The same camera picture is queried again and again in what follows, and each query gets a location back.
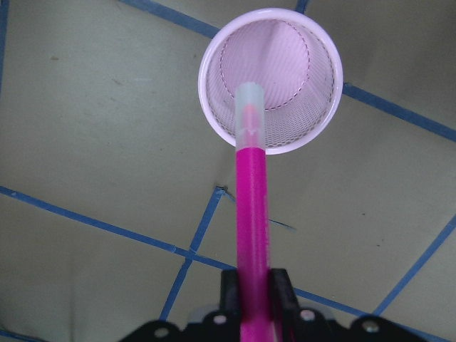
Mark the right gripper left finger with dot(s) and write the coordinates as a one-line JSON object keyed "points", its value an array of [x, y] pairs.
{"points": [[221, 324]]}

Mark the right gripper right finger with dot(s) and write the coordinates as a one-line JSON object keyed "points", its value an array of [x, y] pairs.
{"points": [[294, 322]]}

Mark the pink marker pen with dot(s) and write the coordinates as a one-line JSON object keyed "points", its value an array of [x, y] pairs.
{"points": [[252, 214]]}

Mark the pink mesh cup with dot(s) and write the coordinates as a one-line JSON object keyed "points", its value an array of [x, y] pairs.
{"points": [[291, 57]]}

